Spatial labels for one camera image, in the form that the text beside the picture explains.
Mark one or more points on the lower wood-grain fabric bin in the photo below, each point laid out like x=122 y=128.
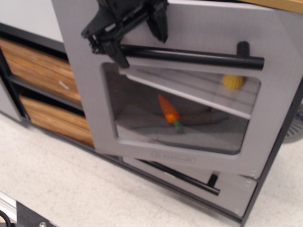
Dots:
x=57 y=120

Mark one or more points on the black oven door handle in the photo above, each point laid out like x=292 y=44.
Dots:
x=241 y=59

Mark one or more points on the wood-grain fabric bin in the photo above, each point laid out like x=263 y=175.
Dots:
x=40 y=69
x=57 y=120

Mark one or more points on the grey oven rack shelf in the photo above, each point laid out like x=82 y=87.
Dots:
x=200 y=87

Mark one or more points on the orange toy carrot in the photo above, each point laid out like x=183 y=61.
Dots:
x=170 y=113

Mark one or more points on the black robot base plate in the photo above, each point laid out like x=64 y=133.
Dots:
x=18 y=215

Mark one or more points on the grey toy oven door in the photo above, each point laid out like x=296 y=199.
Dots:
x=125 y=118

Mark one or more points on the grey round fan base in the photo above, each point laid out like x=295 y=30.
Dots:
x=295 y=131

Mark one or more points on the yellow toy corn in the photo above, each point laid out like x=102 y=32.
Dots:
x=233 y=81

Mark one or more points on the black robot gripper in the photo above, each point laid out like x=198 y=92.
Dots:
x=115 y=18

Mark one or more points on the black drawer handle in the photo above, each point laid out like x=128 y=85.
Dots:
x=209 y=186

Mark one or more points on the grey lower oven drawer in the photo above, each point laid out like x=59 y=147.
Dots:
x=236 y=190

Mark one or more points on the upper wood-grain fabric bin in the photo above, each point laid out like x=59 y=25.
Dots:
x=40 y=69

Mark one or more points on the wooden countertop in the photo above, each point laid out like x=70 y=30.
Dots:
x=287 y=5

